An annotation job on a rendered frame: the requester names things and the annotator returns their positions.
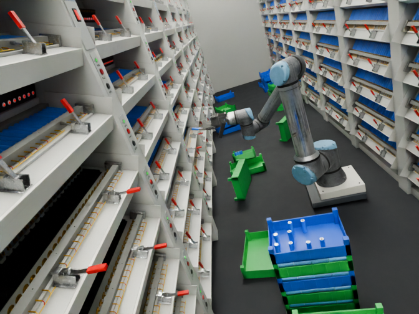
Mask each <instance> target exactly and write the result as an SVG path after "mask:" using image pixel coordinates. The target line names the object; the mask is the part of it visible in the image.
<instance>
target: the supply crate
mask: <svg viewBox="0 0 419 314"><path fill-rule="evenodd" d="M301 219H304V220H305V223H306V228H307V232H306V233H303V231H302V226H301ZM289 221H291V222H292V225H293V228H294V235H292V236H293V239H294V249H295V251H290V248H289V244H288V243H289V237H288V234H287V231H288V230H289V226H288V222H289ZM267 224H268V234H269V247H268V251H269V255H270V258H271V262H272V264H273V265H274V264H285V263H290V262H300V261H306V260H316V259H326V258H333V257H343V256H348V255H352V253H351V248H350V241H349V237H348V236H347V235H346V233H345V230H344V227H343V225H342V222H341V220H340V217H339V213H338V210H337V207H333V208H332V212H330V213H325V214H318V215H313V216H306V217H298V218H293V219H285V220H281V221H273V222H272V219H271V217H270V218H267ZM274 233H277V234H278V236H279V241H280V243H281V246H280V247H279V248H280V251H281V252H280V253H276V250H275V247H274V244H275V243H276V242H275V239H274ZM320 237H323V238H324V240H325V246H326V247H321V246H320V240H319V238H320ZM307 240H309V241H310V242H311V246H312V248H311V249H307V246H306V241H307Z"/></svg>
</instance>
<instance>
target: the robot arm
mask: <svg viewBox="0 0 419 314"><path fill-rule="evenodd" d="M305 71H306V62H305V60H304V59H303V58H302V57H301V56H300V55H290V56H288V57H287V58H285V59H283V60H280V61H278V62H277V63H276V64H274V65H273V66H272V67H271V69H270V73H269V75H270V79H271V82H272V83H274V85H276V88H275V89H274V91H273V92H272V94H271V96H270V97H269V99H268V100H267V102H266V104H265V106H264V107H263V108H262V110H261V112H260V114H259V115H258V116H257V118H256V119H254V117H253V113H252V111H251V109H250V108H245V109H242V110H237V111H234V112H229V113H228V114H226V112H224V113H219V114H217V113H216V114H213V115H210V121H211V122H210V121H209V122H207V121H206V120H203V123H202V126H201V127H200V128H199V130H212V129H216V128H219V127H220V130H219V133H218V138H222V136H223V132H224V128H225V125H226V122H227V124H228V125H229V124H230V126H231V125H236V124H240V127H241V132H242V136H243V138H244V139H245V140H252V139H255V137H256V133H258V132H259V131H261V130H262V129H264V128H265V127H267V126H268V125H269V124H270V119H271V118H272V116H273V114H274V113H275V112H276V110H277V109H278V107H279V106H280V104H281V103H282V105H283V108H284V112H285V115H286V119H287V123H288V126H289V130H290V133H291V137H292V142H293V145H294V149H295V152H296V155H295V156H294V161H295V164H296V165H295V166H293V168H292V174H293V177H294V178H295V179H296V180H297V181H298V182H299V183H301V184H304V185H311V184H313V183H314V182H316V183H317V185H319V186H321V187H324V188H332V187H336V186H339V185H341V184H343V183H344V182H345V181H346V179H347V176H346V173H345V172H344V170H343V169H342V168H341V165H340V159H339V154H338V150H337V145H336V143H335V141H332V140H320V141H316V142H314V143H313V140H312V135H311V130H310V127H309V122H308V119H307V115H306V110H305V107H304V102H303V99H302V95H301V90H300V86H299V80H300V79H301V78H302V76H303V75H304V73H305Z"/></svg>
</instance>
